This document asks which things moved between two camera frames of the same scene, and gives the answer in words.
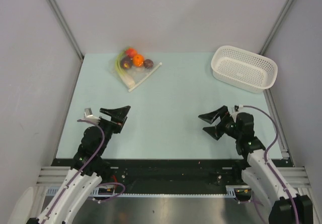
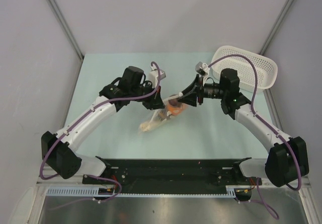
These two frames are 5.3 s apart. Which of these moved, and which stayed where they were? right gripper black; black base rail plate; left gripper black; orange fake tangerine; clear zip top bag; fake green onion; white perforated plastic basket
Moved: clear zip top bag; right gripper black; fake green onion; orange fake tangerine; left gripper black
Stayed: black base rail plate; white perforated plastic basket
